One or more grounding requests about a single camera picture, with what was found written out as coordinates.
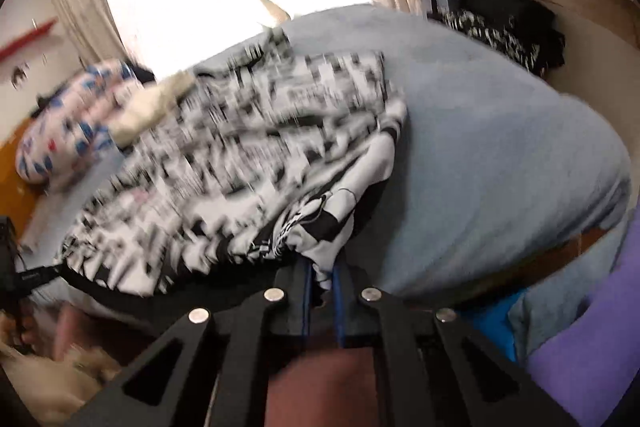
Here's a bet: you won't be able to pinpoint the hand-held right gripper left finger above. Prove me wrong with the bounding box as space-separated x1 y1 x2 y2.
80 257 321 427

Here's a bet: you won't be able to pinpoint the pink blue floral quilt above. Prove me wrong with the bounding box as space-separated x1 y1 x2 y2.
15 59 146 192

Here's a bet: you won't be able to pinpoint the white black printed jacket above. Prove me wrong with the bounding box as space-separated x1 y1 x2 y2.
60 29 411 300

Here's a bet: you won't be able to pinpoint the black clothes pile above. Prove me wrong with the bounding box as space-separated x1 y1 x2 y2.
412 0 566 72

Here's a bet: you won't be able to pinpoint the person's maroon pants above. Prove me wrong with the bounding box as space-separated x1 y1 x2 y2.
265 347 381 427

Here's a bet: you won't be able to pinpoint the black white patterned garment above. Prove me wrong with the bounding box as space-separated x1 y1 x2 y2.
442 9 543 70

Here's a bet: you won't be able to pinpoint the beige fuzzy cloth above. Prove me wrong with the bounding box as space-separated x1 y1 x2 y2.
0 337 123 425

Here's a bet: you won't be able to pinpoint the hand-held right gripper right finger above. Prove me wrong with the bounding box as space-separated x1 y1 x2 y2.
327 257 581 427

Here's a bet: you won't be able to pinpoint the red wall sticker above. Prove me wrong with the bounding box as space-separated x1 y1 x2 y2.
0 19 58 60

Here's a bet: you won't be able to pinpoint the black knitted cloth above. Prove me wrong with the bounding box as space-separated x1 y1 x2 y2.
125 62 158 85

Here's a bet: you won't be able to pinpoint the blue-grey bed sheet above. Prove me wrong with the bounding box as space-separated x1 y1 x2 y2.
30 4 633 358

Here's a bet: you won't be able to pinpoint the bright blue cloth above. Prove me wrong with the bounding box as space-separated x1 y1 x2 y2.
460 289 526 363

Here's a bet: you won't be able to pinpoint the purple cloth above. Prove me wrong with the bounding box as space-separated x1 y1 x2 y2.
527 207 640 427

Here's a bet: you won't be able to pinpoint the white printed box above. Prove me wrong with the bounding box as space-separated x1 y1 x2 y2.
417 0 453 20

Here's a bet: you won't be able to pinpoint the cream folded cloth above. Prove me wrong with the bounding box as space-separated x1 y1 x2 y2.
110 72 196 145

